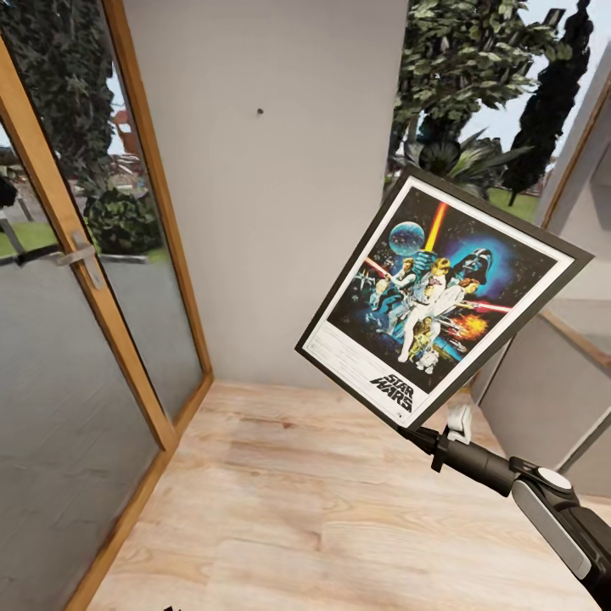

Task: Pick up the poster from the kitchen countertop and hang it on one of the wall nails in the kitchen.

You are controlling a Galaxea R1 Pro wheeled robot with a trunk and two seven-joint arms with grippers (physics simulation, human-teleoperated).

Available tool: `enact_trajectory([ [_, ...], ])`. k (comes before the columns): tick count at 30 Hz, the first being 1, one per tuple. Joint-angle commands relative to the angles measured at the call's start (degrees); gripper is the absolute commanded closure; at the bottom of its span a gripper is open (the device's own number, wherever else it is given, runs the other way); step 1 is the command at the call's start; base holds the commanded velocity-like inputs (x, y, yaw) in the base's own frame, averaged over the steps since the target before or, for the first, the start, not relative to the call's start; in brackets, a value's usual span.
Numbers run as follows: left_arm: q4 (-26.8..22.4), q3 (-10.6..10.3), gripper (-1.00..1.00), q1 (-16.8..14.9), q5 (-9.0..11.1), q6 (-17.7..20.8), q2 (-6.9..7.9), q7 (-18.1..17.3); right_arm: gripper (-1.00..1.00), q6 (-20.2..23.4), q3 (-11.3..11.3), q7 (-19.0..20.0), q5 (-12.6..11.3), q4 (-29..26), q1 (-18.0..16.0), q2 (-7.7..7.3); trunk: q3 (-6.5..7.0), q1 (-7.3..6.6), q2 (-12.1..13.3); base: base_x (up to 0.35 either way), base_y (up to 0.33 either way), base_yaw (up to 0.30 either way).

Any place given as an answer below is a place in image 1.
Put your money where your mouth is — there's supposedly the poster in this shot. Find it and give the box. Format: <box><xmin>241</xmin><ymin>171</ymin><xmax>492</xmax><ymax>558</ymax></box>
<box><xmin>294</xmin><ymin>163</ymin><xmax>595</xmax><ymax>434</ymax></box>

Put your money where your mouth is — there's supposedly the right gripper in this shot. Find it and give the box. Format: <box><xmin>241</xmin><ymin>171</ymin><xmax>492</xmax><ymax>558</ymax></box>
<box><xmin>398</xmin><ymin>425</ymin><xmax>490</xmax><ymax>483</ymax></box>

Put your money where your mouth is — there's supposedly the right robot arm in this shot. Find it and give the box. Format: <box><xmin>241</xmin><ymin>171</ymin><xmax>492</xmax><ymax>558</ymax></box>
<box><xmin>398</xmin><ymin>405</ymin><xmax>611</xmax><ymax>611</ymax></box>

